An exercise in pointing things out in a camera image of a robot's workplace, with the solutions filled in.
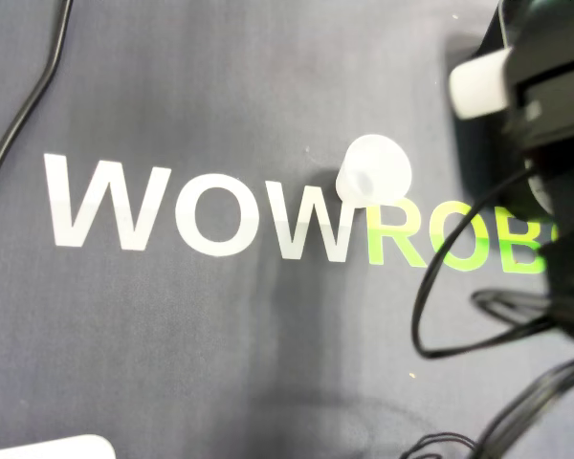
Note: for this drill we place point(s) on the dark grey printed mat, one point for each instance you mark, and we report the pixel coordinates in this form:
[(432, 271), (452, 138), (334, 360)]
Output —
[(172, 334)]

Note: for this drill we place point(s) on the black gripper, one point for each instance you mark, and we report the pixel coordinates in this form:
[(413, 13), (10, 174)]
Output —
[(555, 110)]

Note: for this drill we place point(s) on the white lamp base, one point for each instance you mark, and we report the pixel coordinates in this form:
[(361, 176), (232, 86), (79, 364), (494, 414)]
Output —
[(52, 449)]

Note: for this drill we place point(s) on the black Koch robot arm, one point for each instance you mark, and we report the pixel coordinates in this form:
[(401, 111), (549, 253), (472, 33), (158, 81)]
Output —
[(571, 268)]

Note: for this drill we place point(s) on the white plastic cup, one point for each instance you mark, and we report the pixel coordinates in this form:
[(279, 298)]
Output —
[(373, 172)]

